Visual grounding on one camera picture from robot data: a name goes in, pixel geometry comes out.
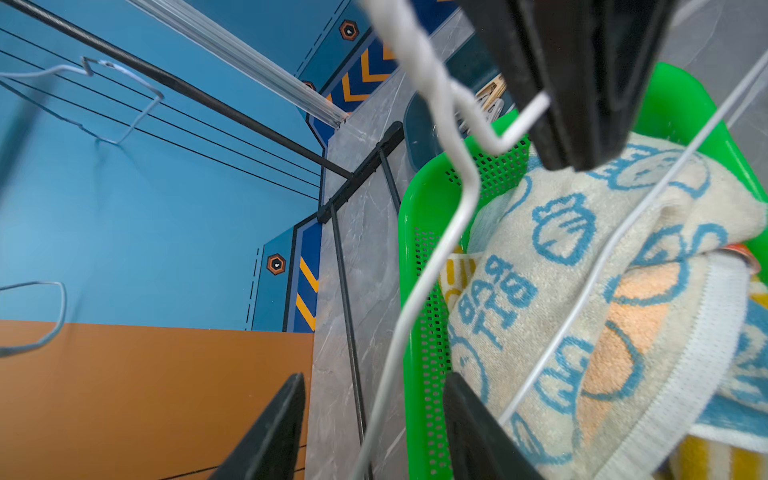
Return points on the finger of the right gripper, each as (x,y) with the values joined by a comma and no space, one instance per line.
(599,56)
(505,30)

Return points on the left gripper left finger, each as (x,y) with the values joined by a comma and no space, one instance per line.
(270,448)

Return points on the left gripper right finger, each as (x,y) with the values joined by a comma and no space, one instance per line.
(479,448)

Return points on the orange clothespin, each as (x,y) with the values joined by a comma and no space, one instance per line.
(489,97)

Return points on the bunny pattern towel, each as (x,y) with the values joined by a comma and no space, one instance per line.
(559,222)

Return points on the yellow striped towel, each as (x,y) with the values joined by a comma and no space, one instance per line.
(663,366)

